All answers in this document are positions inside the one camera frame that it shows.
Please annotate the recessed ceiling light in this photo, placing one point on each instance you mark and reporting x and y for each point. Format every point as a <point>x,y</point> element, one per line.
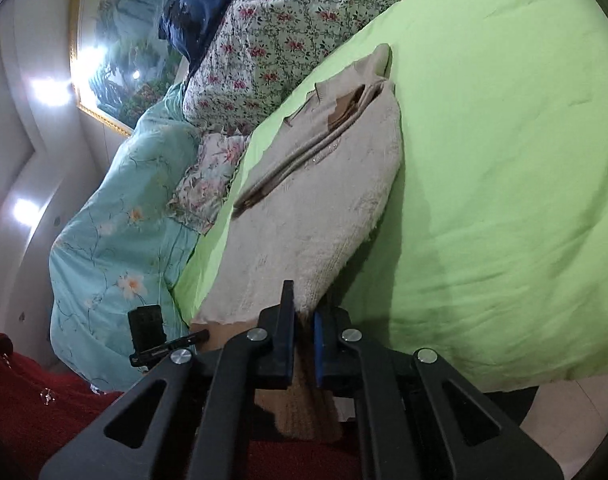
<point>48,91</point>
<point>24,210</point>

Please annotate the green bed sheet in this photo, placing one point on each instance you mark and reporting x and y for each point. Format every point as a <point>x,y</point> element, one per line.
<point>494,160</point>

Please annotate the pale floral pillow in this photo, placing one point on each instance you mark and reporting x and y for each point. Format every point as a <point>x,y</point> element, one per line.
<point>211,175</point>

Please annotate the beige knit sweater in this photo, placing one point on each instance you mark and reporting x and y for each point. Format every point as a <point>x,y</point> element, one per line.
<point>309,210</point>

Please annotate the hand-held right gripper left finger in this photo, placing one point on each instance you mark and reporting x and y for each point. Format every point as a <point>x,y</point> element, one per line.
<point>287,341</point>

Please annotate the teal floral duvet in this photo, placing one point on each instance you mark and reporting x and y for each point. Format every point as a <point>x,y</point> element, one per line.
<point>118,220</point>

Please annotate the navy blue blanket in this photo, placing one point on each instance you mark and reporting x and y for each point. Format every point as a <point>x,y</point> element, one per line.
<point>198,5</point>

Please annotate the red knit clothing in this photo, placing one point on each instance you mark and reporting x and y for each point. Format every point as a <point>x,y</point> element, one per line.
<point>23,410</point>

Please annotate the gold framed landscape painting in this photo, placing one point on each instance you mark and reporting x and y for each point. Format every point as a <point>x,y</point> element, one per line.
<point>116,35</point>

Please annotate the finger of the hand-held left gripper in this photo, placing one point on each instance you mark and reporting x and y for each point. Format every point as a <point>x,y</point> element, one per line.
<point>178,344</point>

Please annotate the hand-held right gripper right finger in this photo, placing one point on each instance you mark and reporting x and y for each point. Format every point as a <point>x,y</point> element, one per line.
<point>319,351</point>

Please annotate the red floral white quilt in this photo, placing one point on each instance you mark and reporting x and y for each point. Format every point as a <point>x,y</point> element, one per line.
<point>264,45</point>

